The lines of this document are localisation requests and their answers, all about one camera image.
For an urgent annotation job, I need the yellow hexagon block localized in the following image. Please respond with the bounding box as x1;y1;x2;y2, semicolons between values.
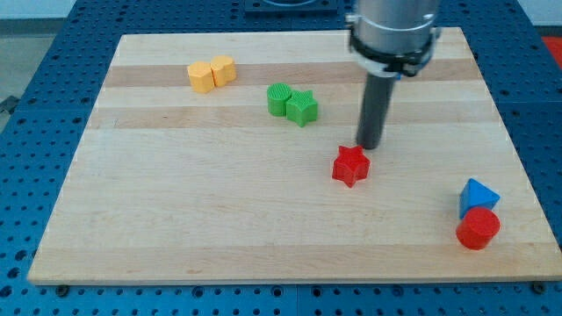
187;61;215;93

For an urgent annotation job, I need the red star block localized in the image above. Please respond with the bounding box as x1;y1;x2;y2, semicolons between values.
332;146;371;188

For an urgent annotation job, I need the wooden board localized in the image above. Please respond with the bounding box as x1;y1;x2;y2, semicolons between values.
28;27;561;285

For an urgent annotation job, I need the green cylinder block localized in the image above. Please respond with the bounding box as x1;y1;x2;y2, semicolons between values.
266;83;292;117

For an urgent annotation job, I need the green star block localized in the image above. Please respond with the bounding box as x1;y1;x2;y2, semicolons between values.
285;90;318;127

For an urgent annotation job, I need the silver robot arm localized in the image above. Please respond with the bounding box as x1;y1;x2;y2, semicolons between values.
345;0;440;149

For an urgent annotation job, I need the blue triangle block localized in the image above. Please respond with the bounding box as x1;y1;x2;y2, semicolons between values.
458;178;501;219

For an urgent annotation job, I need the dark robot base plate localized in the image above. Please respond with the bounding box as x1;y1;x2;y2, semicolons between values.
242;0;338;14

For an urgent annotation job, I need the red cylinder block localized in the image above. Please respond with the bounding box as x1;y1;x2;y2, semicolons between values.
456;206;501;250

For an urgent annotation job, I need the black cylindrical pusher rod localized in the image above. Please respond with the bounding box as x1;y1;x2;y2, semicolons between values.
356;74;396;150

